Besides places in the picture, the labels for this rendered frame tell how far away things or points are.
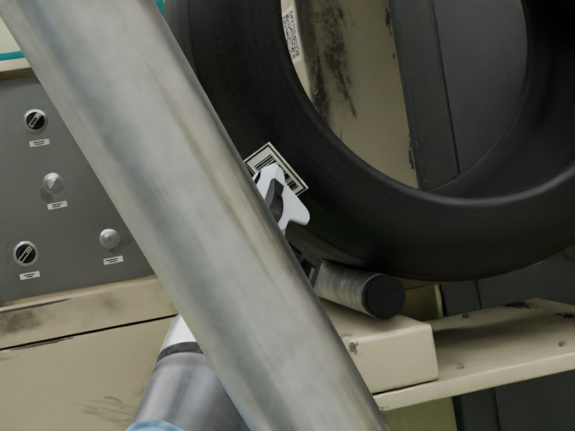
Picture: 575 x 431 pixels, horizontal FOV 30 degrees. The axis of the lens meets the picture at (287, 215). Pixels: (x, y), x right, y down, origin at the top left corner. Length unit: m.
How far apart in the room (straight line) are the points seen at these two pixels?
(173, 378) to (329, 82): 0.70
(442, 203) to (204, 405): 0.38
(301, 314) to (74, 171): 1.05
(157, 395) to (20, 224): 0.90
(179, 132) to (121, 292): 1.04
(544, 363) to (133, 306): 0.74
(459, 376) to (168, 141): 0.56
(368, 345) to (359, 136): 0.45
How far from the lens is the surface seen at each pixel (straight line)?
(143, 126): 0.64
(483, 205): 1.10
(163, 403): 0.83
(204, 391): 0.83
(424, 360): 1.10
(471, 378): 1.12
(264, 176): 1.02
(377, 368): 1.09
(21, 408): 1.69
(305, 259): 0.98
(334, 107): 1.45
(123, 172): 0.65
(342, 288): 1.15
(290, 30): 1.51
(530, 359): 1.16
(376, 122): 1.47
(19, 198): 1.71
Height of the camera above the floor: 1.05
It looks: 3 degrees down
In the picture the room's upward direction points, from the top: 10 degrees counter-clockwise
